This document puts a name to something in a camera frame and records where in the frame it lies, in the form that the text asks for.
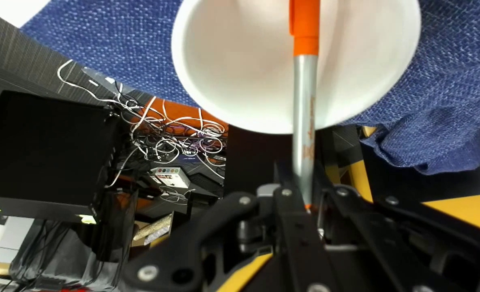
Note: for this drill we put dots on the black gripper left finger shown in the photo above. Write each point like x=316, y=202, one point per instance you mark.
x=228, y=249

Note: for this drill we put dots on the white printed ceramic mug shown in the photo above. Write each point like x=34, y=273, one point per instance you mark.
x=240, y=59

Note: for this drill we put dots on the grey draped cloth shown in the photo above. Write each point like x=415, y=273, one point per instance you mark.
x=50, y=254

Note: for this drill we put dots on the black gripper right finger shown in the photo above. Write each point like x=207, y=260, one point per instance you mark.
x=391, y=244

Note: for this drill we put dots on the white labelled device box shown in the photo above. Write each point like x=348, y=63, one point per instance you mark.
x=168, y=178

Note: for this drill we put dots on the blue knitted cloth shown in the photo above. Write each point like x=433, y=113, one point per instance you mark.
x=444, y=92

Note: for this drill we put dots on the orange capped grey marker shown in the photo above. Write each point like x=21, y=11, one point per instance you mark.
x=305, y=108

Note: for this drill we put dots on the black computer tower with stickers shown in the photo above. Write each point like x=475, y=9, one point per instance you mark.
x=39, y=147

